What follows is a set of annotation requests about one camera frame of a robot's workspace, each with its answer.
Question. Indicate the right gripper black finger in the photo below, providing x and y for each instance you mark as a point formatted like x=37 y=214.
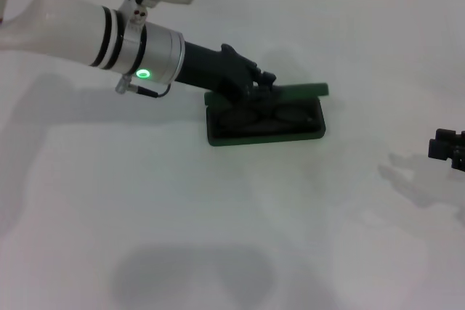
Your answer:
x=459 y=159
x=441 y=147

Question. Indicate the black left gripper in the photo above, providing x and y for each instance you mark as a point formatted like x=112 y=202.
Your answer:
x=214 y=70

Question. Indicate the green glasses case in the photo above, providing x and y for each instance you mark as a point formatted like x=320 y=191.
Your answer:
x=261 y=140

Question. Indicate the black glasses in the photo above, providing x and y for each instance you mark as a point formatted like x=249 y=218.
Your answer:
x=267 y=121

